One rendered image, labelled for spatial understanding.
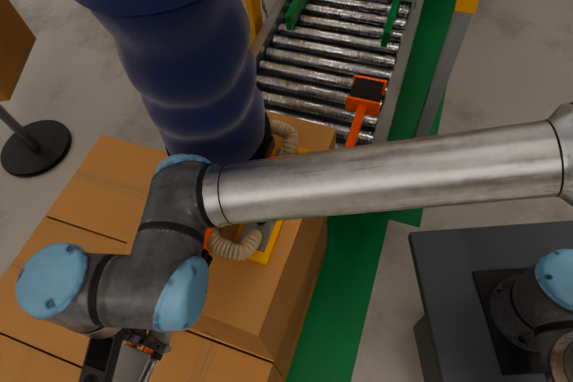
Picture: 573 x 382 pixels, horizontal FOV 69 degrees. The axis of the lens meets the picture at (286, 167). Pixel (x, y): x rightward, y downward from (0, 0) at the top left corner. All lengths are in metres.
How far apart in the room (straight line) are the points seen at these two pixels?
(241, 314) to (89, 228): 0.86
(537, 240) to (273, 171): 1.00
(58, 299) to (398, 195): 0.41
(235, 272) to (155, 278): 0.51
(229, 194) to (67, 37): 3.00
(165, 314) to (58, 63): 2.86
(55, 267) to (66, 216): 1.19
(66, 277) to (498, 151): 0.51
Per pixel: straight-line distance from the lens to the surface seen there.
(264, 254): 1.01
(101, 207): 1.73
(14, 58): 2.25
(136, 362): 0.88
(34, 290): 0.59
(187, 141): 0.77
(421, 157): 0.49
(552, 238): 1.42
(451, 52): 1.78
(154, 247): 0.55
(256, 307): 1.00
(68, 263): 0.58
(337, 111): 1.76
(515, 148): 0.50
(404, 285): 2.02
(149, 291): 0.53
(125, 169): 1.78
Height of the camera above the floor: 1.90
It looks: 58 degrees down
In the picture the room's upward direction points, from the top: 7 degrees counter-clockwise
